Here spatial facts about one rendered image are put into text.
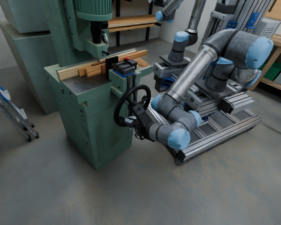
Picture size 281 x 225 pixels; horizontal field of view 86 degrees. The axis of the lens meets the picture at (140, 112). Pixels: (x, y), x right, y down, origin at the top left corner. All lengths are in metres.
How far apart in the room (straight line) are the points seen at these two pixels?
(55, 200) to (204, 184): 1.31
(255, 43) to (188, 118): 0.37
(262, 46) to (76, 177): 1.53
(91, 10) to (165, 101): 0.54
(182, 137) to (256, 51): 0.43
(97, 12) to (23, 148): 1.48
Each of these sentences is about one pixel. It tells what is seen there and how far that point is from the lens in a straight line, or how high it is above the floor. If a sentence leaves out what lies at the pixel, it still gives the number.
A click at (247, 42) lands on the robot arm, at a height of 1.24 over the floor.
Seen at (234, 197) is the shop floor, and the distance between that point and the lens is 1.79.
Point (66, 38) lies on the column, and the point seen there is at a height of 1.05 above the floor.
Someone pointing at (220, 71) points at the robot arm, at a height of 0.96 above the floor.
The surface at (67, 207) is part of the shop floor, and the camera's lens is 1.51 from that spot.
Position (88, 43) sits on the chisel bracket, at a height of 1.06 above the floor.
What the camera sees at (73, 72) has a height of 0.93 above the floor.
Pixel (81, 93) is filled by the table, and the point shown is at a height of 0.90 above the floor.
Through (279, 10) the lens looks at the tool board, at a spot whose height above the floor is 1.17.
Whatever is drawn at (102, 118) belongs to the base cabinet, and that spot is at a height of 0.65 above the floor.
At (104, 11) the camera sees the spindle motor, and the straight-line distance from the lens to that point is 0.89.
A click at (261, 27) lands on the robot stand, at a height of 1.19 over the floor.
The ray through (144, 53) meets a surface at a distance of 1.31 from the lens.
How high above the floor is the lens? 1.40
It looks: 43 degrees down
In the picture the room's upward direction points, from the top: 8 degrees clockwise
